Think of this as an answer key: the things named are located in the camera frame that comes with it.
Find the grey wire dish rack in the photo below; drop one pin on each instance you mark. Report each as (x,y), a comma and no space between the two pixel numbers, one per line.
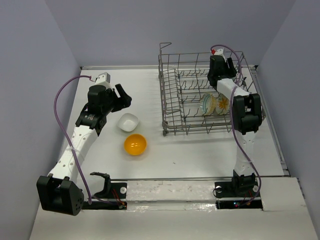
(183,80)

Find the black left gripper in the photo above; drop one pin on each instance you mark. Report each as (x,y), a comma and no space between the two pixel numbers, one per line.
(124,100)

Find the orange yellow bowl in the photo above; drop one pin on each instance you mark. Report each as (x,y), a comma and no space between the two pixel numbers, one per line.
(135,144)

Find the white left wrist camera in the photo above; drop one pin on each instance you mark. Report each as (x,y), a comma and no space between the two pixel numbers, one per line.
(103,79)

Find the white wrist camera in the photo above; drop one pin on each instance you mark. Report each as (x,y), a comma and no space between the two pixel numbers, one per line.
(219,52)
(103,79)

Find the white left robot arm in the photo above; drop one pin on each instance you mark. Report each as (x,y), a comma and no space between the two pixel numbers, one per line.
(65,189)

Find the white square bowl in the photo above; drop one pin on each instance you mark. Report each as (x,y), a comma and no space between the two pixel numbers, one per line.
(128,122)

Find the orange flower patterned bowl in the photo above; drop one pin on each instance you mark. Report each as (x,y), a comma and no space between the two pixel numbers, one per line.
(222,105)

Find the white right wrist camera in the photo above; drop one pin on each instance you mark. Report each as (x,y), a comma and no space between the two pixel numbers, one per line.
(219,52)

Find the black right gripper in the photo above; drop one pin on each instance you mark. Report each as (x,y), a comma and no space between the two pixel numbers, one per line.
(232,71)

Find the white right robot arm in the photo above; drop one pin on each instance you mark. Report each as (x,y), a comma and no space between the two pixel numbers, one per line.
(246,118)

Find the blue yellow patterned bowl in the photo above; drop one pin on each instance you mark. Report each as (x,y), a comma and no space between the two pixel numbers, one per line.
(207,104)

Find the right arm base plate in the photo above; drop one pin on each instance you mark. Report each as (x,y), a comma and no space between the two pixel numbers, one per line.
(226,198)

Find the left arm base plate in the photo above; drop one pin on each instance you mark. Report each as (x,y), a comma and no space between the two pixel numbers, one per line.
(115,199)

